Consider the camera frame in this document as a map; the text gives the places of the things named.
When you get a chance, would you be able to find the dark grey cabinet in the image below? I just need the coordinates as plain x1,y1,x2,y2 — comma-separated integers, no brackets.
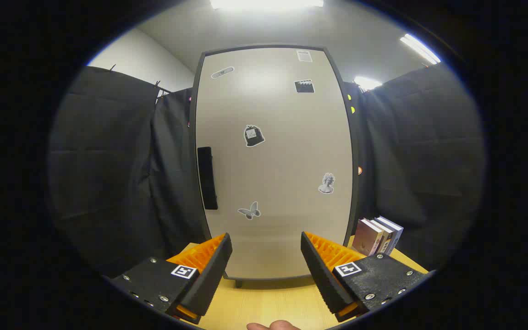
190,44,361,288

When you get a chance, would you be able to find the white spine book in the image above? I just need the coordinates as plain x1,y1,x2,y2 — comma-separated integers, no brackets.
368,219,394,255

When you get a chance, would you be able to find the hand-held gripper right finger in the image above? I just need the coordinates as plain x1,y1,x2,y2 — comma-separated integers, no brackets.
301,231,430,323

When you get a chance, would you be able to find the black backdrop cloth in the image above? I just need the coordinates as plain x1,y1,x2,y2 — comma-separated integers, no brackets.
48,62,487,280

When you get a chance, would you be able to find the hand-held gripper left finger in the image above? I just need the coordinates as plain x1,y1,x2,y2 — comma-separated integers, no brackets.
108,233,233,325

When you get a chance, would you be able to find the small ceiling light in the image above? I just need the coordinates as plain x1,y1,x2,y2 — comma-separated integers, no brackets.
353,76,383,91

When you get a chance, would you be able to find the large ceiling light panel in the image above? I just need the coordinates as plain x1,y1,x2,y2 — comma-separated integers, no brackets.
209,0,324,10

